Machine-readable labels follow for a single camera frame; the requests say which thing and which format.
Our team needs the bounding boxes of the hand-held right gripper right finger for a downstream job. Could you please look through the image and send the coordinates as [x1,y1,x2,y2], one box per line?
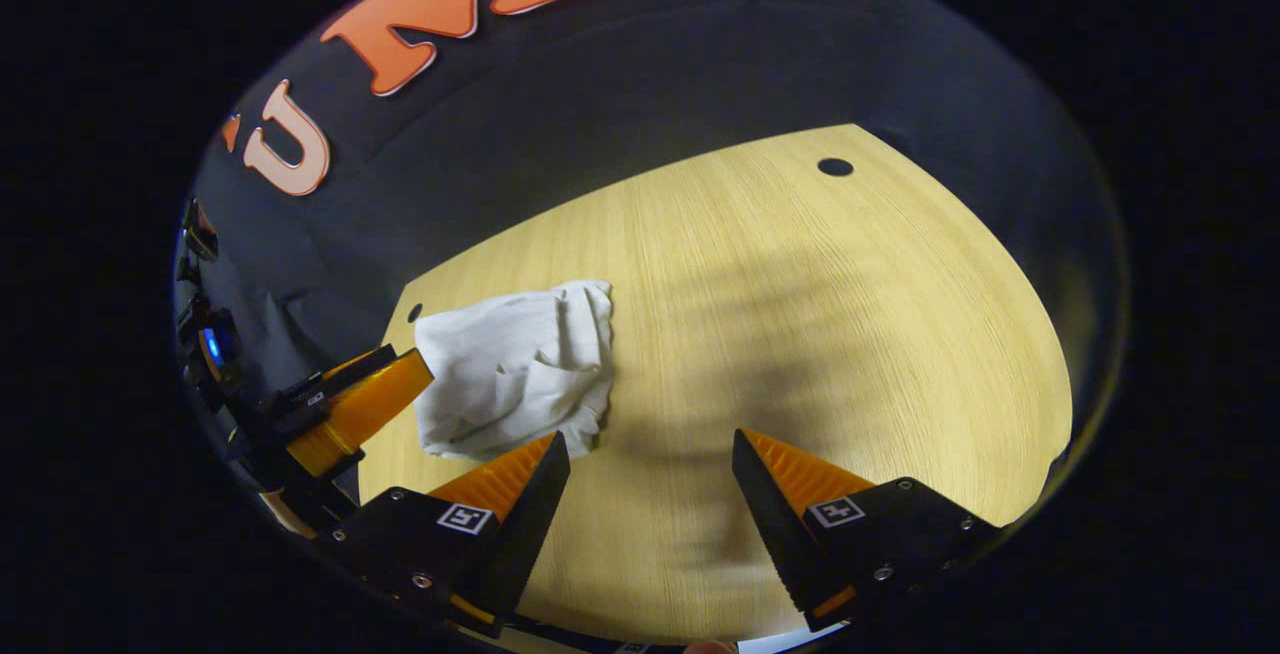
[732,428,1003,633]

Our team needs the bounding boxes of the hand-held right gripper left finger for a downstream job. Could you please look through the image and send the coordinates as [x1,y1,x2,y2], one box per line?
[315,431,571,637]

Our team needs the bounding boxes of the white jeans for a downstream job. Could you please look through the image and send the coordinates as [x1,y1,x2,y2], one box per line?
[413,280,614,462]

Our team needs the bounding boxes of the black backdrop cloth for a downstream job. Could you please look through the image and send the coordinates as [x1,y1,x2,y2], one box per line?
[183,0,1126,435]

